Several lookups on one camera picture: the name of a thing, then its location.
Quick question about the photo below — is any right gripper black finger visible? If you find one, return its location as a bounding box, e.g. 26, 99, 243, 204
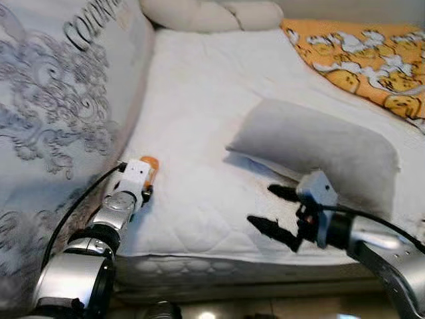
247, 215, 301, 253
268, 184, 301, 202

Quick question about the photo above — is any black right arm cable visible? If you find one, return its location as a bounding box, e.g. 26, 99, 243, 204
317, 205, 425, 253

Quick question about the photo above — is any small orange bottle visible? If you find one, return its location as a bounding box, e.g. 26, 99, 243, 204
139, 156, 161, 190

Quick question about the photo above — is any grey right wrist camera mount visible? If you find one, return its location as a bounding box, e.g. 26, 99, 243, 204
296, 170, 339, 215

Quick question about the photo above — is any grey patterned bed mattress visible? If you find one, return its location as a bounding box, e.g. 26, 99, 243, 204
112, 255, 389, 303

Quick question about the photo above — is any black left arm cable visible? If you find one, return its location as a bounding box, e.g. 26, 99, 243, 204
41, 163, 127, 270

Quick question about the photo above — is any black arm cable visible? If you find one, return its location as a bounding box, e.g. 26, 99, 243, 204
41, 163, 127, 270
317, 205, 425, 253

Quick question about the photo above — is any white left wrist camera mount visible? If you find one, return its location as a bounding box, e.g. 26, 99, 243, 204
122, 158, 152, 195

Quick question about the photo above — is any grey pillow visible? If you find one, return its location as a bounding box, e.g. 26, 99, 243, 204
226, 98, 401, 220

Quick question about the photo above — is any orange cartoon print blanket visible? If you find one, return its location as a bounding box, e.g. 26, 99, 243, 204
280, 19, 425, 124

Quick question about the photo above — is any beige knot cushion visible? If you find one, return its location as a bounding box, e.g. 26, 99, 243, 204
138, 0, 285, 34

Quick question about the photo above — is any white quilted mattress cover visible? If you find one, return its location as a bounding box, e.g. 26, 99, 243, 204
116, 28, 425, 266

